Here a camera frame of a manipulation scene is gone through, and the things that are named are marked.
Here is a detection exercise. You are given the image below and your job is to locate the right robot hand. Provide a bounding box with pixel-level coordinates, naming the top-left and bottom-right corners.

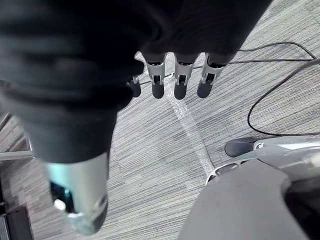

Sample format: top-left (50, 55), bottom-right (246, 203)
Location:
top-left (0, 0), bottom-right (273, 236)

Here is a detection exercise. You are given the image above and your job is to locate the clear floor tape strip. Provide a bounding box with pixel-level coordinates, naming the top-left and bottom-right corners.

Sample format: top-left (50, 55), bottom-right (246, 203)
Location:
top-left (167, 72), bottom-right (215, 177)

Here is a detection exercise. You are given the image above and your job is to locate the black equipment case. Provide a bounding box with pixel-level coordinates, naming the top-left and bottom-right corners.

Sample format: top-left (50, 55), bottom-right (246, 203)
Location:
top-left (0, 172), bottom-right (35, 240)

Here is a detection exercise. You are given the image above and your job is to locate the dark robot foot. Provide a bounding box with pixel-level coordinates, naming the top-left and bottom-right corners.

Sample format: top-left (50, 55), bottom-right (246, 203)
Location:
top-left (224, 136), bottom-right (266, 158)

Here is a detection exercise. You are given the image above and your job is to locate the silver robot leg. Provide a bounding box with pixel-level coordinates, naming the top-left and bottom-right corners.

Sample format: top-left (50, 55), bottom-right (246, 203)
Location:
top-left (177, 136), bottom-right (320, 240)

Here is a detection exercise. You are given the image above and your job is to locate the silver metal frame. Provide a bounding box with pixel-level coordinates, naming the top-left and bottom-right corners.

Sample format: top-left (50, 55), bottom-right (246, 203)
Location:
top-left (0, 112), bottom-right (34, 161)

